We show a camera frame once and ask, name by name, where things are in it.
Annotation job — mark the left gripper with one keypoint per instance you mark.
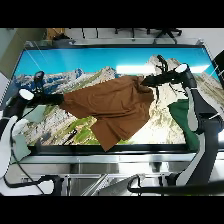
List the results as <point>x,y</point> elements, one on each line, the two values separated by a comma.
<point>55,99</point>

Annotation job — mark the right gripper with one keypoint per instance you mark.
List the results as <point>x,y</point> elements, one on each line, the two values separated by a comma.
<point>159,80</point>

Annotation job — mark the brown T-shirt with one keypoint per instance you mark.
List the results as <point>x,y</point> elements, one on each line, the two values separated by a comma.
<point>113,106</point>

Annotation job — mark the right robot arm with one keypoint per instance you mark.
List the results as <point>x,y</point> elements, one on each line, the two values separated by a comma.
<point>206,133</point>

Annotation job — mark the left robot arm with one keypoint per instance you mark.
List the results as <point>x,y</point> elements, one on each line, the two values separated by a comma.
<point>7,140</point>

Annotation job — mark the black office chair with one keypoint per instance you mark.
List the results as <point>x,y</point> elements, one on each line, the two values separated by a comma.
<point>167,32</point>

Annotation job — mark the pale green garment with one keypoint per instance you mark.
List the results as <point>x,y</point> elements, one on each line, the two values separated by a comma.
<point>21,148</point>

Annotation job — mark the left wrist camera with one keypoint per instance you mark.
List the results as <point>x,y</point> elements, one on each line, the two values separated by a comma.
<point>39,80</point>

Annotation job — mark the silver frame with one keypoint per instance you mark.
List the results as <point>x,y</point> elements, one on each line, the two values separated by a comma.
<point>110,165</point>

